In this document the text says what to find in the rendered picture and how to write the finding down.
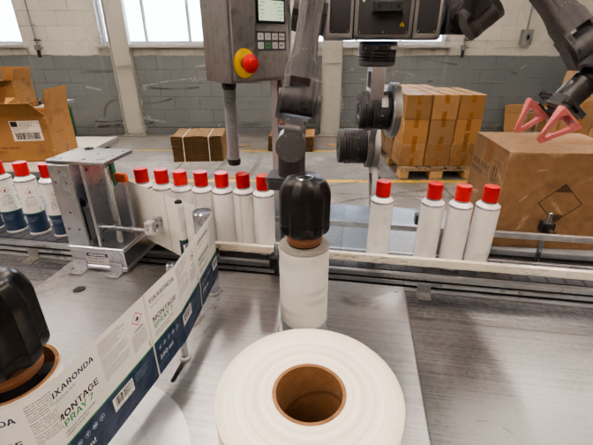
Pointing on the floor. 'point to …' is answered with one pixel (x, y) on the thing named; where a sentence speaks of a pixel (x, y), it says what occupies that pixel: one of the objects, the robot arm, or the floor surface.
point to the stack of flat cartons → (199, 145)
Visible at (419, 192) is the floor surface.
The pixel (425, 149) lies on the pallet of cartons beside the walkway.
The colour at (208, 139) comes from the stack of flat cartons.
